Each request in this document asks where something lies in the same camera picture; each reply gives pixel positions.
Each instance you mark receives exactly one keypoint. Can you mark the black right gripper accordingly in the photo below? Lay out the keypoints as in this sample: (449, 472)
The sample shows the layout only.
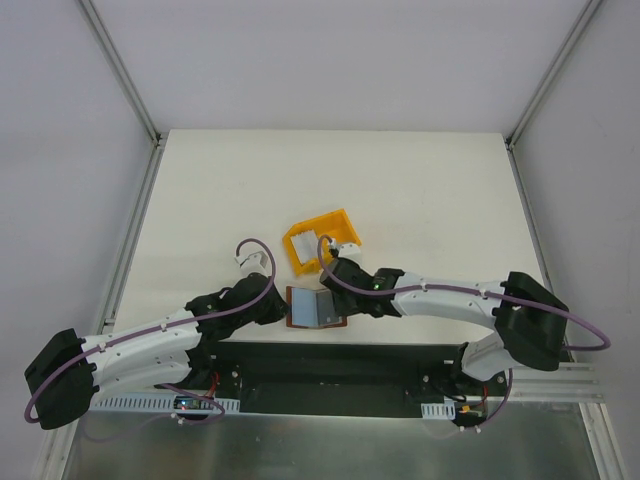
(343, 301)

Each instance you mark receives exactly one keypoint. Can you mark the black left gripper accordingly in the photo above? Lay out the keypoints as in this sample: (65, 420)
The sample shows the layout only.
(273, 305)

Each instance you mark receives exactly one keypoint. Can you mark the brown leather card holder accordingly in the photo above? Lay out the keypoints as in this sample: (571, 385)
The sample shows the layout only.
(302, 310)

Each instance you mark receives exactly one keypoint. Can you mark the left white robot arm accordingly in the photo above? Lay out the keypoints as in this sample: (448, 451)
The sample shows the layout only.
(173, 339)

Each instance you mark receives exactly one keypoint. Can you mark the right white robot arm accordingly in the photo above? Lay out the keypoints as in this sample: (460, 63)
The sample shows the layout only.
(525, 320)

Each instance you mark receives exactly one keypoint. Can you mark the stack of credit cards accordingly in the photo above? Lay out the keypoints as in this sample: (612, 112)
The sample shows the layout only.
(305, 246)

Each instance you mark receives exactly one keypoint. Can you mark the yellow plastic bin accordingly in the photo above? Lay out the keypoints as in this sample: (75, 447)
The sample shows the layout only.
(333, 225)

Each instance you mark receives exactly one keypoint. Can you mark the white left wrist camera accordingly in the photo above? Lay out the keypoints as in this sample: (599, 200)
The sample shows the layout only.
(254, 263)

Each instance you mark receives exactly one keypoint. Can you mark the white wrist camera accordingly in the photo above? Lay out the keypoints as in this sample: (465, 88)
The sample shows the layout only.
(348, 250)
(254, 263)

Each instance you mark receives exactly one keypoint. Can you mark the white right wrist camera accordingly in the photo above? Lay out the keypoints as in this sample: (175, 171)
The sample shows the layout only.
(348, 250)

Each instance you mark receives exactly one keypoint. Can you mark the left white cable duct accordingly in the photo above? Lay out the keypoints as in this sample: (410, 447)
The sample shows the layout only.
(164, 403)

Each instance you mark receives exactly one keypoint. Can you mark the white cable duct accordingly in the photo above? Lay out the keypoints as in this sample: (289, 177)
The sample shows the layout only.
(164, 403)
(438, 411)

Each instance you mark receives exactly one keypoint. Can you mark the right white cable duct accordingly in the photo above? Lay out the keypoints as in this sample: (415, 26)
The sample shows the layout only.
(438, 411)

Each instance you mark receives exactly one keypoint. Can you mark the aluminium front rail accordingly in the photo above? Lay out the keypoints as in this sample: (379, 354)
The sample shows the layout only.
(575, 382)

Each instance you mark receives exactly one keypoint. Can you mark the left aluminium frame post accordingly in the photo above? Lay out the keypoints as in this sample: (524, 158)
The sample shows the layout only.
(106, 44)

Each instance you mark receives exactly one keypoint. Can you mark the aluminium frame post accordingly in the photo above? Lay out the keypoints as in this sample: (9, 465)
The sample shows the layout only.
(567, 47)
(106, 44)

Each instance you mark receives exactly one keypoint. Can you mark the right aluminium frame post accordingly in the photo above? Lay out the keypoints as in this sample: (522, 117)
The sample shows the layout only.
(567, 47)

